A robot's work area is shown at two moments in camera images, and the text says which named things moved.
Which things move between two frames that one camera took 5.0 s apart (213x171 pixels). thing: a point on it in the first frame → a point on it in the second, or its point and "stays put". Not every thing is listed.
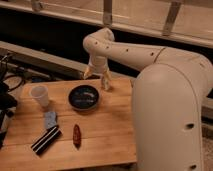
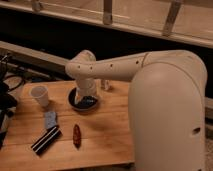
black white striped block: x=46 y=140 stays put
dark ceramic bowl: x=83 y=97 stays put
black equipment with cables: x=10 y=81 stays put
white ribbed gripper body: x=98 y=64 → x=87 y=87
